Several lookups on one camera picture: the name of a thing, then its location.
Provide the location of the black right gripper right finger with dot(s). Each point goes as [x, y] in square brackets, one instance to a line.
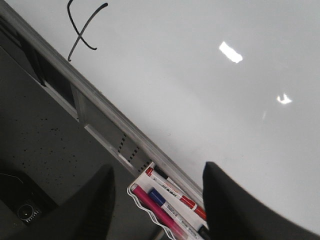
[234, 214]

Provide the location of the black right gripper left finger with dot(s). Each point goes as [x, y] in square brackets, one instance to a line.
[87, 215]

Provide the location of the white whiteboard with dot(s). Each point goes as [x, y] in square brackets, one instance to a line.
[234, 82]

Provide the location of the white marker tray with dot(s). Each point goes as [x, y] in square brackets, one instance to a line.
[146, 183]

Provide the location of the pink marker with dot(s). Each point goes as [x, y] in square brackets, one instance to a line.
[157, 215]

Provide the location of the red capped white marker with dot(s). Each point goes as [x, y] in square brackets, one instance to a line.
[176, 192]

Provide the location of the grey perforated metal stand panel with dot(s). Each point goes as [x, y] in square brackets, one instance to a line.
[98, 116]

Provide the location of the black camera device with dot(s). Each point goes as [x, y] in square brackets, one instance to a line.
[23, 196]

